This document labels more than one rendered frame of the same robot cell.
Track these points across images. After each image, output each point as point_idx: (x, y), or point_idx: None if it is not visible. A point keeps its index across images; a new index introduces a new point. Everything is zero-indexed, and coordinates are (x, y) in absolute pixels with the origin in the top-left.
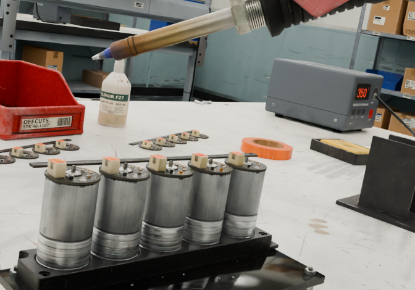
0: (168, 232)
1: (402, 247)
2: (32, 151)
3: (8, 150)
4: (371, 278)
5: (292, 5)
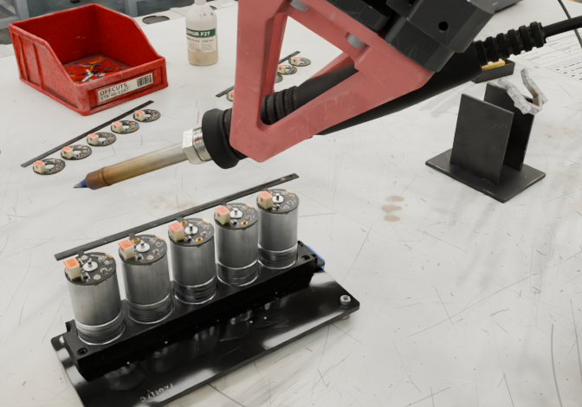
0: (197, 289)
1: (475, 230)
2: (110, 131)
3: (87, 134)
4: (420, 287)
5: (236, 150)
